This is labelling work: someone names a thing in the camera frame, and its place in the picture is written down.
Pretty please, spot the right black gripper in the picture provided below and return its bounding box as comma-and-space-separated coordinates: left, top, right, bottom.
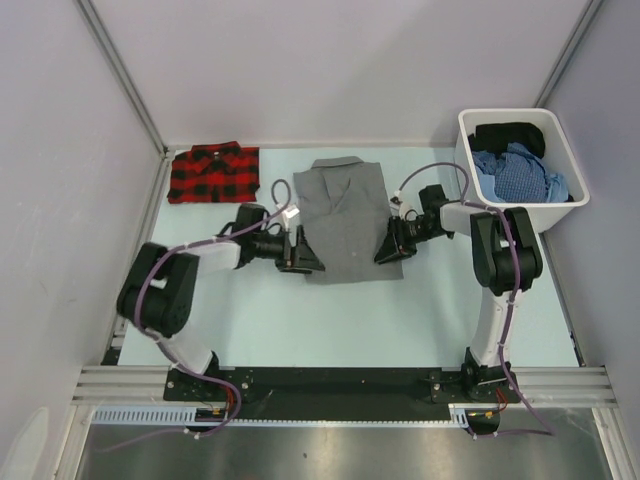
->
374, 214, 447, 264

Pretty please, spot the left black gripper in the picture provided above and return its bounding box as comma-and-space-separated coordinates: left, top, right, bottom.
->
250, 225, 323, 273

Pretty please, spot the grey long sleeve shirt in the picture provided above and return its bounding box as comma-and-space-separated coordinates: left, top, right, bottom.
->
293, 156, 404, 286

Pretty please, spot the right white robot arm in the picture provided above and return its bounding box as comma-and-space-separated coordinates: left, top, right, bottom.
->
374, 185, 543, 404

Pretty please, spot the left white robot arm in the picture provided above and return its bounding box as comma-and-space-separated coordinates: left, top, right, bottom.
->
116, 203, 325, 400

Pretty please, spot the red black plaid shirt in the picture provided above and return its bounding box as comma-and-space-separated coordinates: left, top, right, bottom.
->
167, 141, 260, 205

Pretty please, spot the white plastic bin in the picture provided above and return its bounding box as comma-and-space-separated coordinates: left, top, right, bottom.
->
454, 108, 590, 233

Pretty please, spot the blue checked shirt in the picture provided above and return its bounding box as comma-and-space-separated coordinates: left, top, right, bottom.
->
472, 142, 549, 203

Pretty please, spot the black shirt in bin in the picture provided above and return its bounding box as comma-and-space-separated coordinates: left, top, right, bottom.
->
467, 122, 546, 158

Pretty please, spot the light blue shirt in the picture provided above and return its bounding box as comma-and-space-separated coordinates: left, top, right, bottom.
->
545, 172, 573, 203

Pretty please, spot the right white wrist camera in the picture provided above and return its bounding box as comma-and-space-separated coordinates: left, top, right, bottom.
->
389, 190, 413, 220

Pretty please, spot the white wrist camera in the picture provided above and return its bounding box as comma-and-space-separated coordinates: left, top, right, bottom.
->
279, 204, 300, 230
389, 190, 413, 220

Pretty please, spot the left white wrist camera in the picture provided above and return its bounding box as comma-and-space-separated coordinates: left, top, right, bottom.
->
279, 204, 300, 230

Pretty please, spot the white slotted cable duct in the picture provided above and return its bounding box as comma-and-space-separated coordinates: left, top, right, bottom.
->
92, 406, 468, 428

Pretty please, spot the aluminium frame rail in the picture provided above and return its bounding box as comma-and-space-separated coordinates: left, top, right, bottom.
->
71, 366, 617, 408

